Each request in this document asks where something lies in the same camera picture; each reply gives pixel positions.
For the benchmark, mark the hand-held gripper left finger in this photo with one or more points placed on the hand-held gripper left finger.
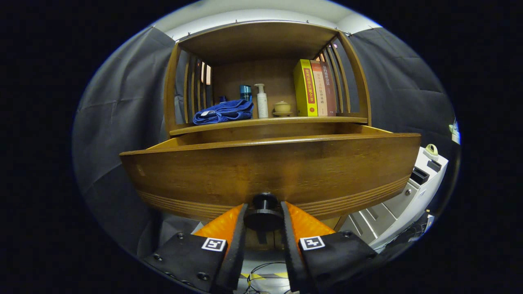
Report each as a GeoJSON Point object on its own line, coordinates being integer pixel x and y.
{"type": "Point", "coordinates": [238, 249]}

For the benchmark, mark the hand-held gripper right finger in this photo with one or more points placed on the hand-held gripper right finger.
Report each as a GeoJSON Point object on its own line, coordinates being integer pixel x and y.
{"type": "Point", "coordinates": [291, 253]}

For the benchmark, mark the wooden countertop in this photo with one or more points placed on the wooden countertop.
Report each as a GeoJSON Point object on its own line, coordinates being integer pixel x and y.
{"type": "Point", "coordinates": [265, 121]}

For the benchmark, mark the white side table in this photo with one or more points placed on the white side table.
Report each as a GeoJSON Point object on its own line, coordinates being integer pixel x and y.
{"type": "Point", "coordinates": [392, 204]}

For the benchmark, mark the blue folded towel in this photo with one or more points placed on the blue folded towel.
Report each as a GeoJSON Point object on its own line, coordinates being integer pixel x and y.
{"type": "Point", "coordinates": [224, 112]}

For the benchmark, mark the beige lidded tea bowl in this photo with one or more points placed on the beige lidded tea bowl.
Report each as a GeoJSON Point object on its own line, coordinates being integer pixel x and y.
{"type": "Point", "coordinates": [282, 108]}

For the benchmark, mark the white pump bottle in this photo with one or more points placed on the white pump bottle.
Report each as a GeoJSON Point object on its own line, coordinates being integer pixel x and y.
{"type": "Point", "coordinates": [262, 104]}

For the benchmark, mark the black tray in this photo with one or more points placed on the black tray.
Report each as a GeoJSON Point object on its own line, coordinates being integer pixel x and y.
{"type": "Point", "coordinates": [419, 176]}

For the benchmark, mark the teal blue bottle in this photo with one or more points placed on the teal blue bottle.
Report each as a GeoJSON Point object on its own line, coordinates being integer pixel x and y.
{"type": "Point", "coordinates": [245, 93]}

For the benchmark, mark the thick yellow book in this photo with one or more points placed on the thick yellow book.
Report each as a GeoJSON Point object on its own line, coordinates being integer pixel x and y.
{"type": "Point", "coordinates": [304, 87]}

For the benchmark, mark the beige orange book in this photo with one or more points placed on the beige orange book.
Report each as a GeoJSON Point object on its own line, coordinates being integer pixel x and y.
{"type": "Point", "coordinates": [320, 90]}

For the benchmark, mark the small black box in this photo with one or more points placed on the small black box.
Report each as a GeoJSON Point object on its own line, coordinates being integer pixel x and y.
{"type": "Point", "coordinates": [434, 165]}

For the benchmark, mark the brown book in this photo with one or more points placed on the brown book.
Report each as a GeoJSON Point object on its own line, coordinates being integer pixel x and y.
{"type": "Point", "coordinates": [330, 90]}

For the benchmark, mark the small pale green object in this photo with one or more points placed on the small pale green object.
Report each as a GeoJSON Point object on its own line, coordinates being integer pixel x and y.
{"type": "Point", "coordinates": [431, 152]}

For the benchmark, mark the pale green bowl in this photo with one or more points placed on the pale green bowl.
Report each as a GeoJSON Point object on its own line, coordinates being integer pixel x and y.
{"type": "Point", "coordinates": [456, 132]}

